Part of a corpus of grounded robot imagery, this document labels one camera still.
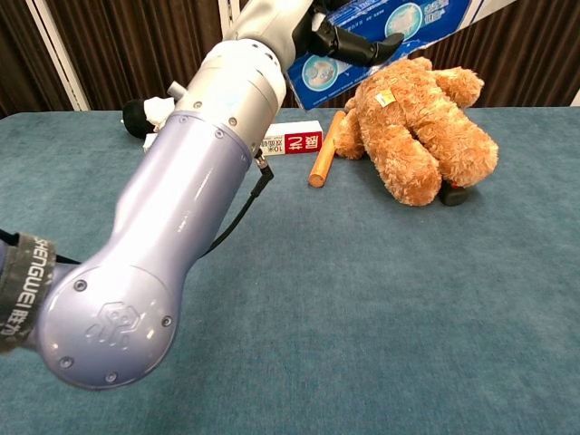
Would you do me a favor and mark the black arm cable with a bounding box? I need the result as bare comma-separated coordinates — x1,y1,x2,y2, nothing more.
0,152,276,266

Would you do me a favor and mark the blue toothpaste box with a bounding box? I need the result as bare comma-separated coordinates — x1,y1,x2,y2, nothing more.
285,0,498,111

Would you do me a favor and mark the long white baking paper box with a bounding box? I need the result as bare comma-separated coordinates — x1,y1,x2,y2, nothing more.
142,121,324,158

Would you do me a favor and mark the wooden rolling pin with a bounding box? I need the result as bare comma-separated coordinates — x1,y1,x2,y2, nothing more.
307,111,348,189

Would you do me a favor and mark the small black red object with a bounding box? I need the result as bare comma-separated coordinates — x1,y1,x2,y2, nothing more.
441,183,470,208

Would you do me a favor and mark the penguin plush toy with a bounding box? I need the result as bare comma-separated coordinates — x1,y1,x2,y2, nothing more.
121,95,176,140

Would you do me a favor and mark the brown teddy bear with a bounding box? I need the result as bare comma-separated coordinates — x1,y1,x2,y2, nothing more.
334,56,499,208

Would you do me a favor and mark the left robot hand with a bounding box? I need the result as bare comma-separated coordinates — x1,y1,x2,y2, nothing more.
224,0,405,72

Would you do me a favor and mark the left arm velcro strap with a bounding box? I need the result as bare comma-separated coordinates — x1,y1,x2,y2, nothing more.
0,231,58,359

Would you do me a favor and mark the teal carpet table cover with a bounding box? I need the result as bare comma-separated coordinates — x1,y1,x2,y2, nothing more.
0,106,580,435

